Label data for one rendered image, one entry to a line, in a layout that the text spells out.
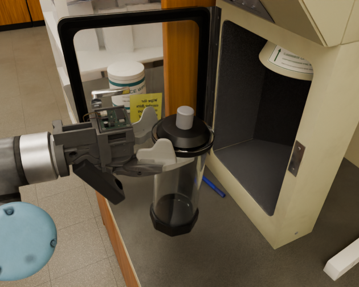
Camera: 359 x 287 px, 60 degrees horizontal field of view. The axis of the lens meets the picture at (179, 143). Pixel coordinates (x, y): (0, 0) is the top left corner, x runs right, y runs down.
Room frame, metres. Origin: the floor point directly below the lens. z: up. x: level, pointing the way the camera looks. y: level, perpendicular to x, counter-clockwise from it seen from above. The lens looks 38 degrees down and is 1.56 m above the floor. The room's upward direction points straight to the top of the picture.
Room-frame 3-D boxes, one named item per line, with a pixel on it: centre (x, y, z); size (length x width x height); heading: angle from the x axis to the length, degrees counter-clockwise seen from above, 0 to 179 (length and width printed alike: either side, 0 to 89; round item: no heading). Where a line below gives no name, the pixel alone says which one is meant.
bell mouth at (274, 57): (0.57, -0.24, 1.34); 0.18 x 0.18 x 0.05
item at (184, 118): (0.43, -0.01, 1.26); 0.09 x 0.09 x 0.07
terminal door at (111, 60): (0.64, 0.08, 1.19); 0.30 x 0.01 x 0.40; 106
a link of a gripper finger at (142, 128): (0.46, 0.05, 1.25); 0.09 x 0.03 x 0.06; 133
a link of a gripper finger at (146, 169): (0.37, 0.07, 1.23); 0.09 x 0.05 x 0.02; 85
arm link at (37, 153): (0.36, 0.21, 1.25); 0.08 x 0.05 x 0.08; 19
